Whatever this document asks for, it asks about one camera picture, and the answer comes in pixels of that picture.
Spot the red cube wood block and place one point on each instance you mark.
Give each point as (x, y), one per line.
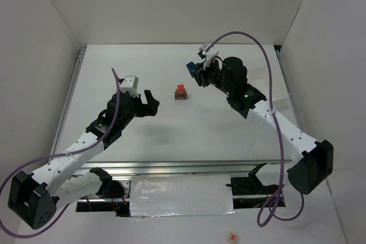
(181, 89)

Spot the blue triangle wood block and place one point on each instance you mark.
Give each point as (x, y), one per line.
(191, 66)

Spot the silver foil sheet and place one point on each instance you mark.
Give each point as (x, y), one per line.
(188, 195)

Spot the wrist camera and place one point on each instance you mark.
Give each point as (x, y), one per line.
(129, 85)
(207, 53)

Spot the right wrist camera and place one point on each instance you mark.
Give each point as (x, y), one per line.
(207, 53)

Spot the brown wedge wood block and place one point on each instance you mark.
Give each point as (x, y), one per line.
(176, 93)

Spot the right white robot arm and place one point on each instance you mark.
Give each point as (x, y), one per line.
(311, 160)

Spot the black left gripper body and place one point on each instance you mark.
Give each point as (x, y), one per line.
(144, 107)

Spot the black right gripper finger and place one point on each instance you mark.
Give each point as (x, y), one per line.
(206, 76)
(197, 74)

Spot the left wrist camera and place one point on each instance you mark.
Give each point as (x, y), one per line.
(129, 85)

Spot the aluminium rail frame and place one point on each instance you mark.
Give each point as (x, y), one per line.
(186, 136)

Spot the small letter N tile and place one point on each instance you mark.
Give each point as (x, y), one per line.
(232, 237)

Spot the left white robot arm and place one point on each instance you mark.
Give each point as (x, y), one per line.
(35, 197)

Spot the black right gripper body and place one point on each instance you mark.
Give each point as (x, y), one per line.
(202, 75)

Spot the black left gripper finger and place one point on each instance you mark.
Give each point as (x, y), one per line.
(149, 97)
(151, 108)

